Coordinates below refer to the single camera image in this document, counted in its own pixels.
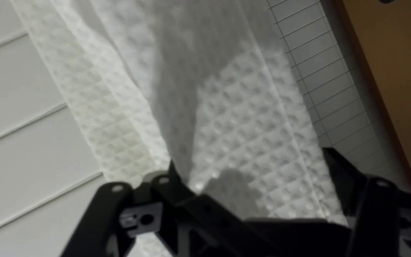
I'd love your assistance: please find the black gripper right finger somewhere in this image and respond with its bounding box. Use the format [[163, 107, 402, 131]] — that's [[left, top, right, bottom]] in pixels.
[[322, 147, 411, 257]]

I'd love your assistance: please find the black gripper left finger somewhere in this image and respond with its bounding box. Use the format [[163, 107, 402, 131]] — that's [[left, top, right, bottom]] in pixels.
[[60, 161, 246, 257]]

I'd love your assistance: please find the white shower curtain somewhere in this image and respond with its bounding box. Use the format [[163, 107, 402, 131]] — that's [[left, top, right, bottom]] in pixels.
[[10, 0, 350, 257]]

